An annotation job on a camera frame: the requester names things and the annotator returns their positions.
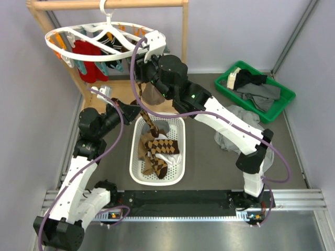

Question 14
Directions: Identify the white oval clip hanger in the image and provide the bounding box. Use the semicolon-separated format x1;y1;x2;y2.
44;1;154;62

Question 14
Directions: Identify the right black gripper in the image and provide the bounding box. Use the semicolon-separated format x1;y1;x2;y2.
128;50;173;102

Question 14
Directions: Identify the wooden drying rack frame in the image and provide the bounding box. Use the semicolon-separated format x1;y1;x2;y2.
26;1;188;112

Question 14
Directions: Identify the purple cable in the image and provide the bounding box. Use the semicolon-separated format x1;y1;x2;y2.
38;87;131;251
129;38;293;228

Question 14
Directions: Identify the black white striped sock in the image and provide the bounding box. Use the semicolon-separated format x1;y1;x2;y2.
98;32;129;72

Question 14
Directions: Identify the tan ribbed sock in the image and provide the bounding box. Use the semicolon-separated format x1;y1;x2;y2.
142;156;154;175

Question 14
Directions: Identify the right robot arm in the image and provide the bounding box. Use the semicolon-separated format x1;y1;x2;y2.
130;54;274;207

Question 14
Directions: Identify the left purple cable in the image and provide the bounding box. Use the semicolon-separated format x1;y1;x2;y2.
38;87;131;251

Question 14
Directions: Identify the green plastic bin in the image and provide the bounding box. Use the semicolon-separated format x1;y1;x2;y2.
215;61;296;124

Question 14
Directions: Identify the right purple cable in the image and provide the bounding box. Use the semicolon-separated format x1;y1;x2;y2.
129;38;293;228

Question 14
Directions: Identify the grey cloth on table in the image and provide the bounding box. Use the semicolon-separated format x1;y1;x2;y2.
214;104;274;168

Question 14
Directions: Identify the red sock left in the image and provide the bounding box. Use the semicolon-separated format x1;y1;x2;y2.
72;39;109;82

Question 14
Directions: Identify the brown argyle sock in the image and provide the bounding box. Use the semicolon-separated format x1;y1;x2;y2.
144;139;182;179
130;83;159;138

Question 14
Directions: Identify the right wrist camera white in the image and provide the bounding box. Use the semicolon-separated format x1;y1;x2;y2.
141;30;166;63

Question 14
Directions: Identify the brown striped cuff sock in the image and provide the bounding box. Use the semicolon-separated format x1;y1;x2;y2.
142;83;165;106

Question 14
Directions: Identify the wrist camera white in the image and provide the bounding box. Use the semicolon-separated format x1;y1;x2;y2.
141;30;166;63
97;85;112;105

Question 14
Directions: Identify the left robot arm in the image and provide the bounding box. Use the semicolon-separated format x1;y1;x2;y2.
33;98;141;250

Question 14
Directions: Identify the white perforated plastic basket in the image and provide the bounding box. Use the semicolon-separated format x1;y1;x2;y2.
129;115;186;186

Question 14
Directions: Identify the clothes pile in bin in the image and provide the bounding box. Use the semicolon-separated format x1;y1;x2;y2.
219;67;281;112

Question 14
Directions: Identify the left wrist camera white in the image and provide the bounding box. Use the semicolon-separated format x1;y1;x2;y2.
97;85;112;105

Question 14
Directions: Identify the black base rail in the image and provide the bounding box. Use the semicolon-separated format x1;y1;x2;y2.
113;190;275;217

